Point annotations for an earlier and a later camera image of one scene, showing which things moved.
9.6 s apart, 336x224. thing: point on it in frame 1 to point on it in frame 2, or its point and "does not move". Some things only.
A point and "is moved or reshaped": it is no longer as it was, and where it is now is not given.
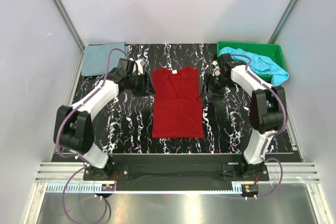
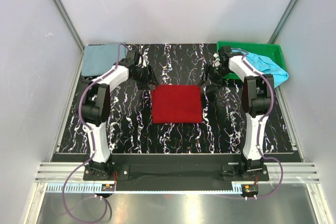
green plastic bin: [272, 52] does not move
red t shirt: [178, 109] is moved or reshaped
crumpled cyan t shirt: [259, 64] does not move
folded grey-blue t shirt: [95, 59] does not move
